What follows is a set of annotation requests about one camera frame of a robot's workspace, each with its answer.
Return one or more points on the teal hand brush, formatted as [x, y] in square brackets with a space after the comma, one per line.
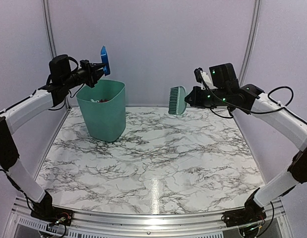
[177, 105]

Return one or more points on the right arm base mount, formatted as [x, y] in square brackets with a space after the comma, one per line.
[251, 213]

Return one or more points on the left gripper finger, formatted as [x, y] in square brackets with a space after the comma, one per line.
[98, 74]
[99, 66]

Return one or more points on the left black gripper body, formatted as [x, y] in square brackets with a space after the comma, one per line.
[89, 76]

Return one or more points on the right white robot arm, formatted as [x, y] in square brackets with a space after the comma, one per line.
[221, 88]

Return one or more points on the blue plastic dustpan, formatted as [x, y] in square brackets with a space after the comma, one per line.
[105, 61]

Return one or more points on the aluminium front frame rail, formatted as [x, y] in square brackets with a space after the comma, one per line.
[87, 224]

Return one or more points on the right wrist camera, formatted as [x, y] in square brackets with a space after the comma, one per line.
[203, 78]

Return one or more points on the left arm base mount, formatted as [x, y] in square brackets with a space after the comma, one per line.
[46, 211]

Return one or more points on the paper scraps inside bin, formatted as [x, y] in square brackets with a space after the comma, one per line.
[99, 101]

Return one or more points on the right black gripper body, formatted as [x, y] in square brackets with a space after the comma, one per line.
[210, 100]

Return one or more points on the teal plastic waste bin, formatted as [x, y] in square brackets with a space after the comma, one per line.
[104, 121]

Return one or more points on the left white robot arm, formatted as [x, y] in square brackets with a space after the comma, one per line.
[65, 74]

